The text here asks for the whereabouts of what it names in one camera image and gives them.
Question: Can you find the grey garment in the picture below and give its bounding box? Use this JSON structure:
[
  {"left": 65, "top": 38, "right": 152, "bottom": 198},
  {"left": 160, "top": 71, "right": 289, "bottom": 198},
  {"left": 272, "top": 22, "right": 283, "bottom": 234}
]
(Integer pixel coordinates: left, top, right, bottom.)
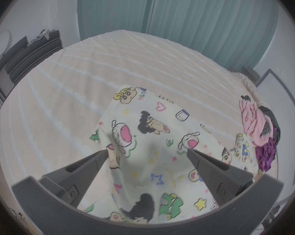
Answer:
[{"left": 241, "top": 95, "right": 273, "bottom": 138}]

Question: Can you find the grey bedside table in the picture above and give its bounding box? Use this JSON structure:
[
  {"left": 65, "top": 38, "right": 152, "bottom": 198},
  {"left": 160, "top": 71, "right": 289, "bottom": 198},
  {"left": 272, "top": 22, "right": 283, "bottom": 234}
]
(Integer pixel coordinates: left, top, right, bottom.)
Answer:
[{"left": 229, "top": 66, "right": 260, "bottom": 81}]

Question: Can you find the bed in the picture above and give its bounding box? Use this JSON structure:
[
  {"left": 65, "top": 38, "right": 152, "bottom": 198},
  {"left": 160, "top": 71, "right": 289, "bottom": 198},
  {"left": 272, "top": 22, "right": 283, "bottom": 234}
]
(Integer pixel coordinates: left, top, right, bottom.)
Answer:
[{"left": 0, "top": 29, "right": 295, "bottom": 227}]

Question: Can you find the round white mirror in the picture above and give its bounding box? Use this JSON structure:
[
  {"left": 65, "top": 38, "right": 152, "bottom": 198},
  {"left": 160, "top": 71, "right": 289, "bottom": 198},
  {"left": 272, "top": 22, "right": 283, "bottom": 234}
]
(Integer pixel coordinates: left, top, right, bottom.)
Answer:
[{"left": 0, "top": 29, "right": 13, "bottom": 58}]

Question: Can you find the purple satin garment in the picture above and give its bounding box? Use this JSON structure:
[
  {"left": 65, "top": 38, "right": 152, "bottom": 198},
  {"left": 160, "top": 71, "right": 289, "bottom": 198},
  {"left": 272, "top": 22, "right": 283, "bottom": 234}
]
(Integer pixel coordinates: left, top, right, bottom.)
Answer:
[{"left": 256, "top": 137, "right": 277, "bottom": 173}]

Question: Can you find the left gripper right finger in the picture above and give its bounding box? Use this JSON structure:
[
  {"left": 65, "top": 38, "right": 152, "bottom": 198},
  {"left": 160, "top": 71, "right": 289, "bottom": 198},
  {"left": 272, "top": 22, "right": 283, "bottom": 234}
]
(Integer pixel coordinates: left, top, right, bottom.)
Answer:
[{"left": 187, "top": 149, "right": 254, "bottom": 208}]

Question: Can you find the grey crumpled cloth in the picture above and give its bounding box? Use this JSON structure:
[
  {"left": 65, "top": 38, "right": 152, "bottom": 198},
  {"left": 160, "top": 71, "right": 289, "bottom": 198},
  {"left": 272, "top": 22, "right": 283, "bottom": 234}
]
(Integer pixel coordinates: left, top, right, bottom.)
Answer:
[{"left": 30, "top": 29, "right": 56, "bottom": 43}]

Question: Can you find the black garment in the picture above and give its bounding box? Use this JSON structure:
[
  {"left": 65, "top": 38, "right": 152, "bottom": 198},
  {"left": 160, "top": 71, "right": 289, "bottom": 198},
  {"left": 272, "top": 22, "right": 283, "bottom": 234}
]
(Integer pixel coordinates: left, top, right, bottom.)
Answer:
[{"left": 260, "top": 105, "right": 281, "bottom": 141}]

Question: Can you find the blue-green curtain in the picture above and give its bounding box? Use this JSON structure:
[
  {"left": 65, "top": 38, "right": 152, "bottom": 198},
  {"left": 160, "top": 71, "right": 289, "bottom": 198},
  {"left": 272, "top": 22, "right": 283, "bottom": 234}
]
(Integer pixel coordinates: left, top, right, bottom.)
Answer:
[
  {"left": 77, "top": 0, "right": 160, "bottom": 41},
  {"left": 145, "top": 0, "right": 279, "bottom": 70}
]

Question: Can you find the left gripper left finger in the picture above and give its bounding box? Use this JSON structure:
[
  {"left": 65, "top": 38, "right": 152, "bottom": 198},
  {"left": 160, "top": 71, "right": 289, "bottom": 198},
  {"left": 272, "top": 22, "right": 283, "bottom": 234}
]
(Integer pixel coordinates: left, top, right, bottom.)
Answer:
[{"left": 38, "top": 150, "right": 108, "bottom": 208}]

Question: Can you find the white printed pyjama top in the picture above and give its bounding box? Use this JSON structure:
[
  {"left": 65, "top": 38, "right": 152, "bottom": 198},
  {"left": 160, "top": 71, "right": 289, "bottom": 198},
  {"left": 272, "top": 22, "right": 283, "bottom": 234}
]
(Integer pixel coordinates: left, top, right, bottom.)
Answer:
[{"left": 9, "top": 85, "right": 258, "bottom": 223}]

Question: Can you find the dark grey chest of drawers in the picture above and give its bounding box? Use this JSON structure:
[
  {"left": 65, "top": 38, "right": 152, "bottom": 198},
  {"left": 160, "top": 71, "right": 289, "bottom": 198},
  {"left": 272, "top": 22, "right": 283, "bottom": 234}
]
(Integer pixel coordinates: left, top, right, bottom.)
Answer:
[{"left": 5, "top": 30, "right": 63, "bottom": 83}]

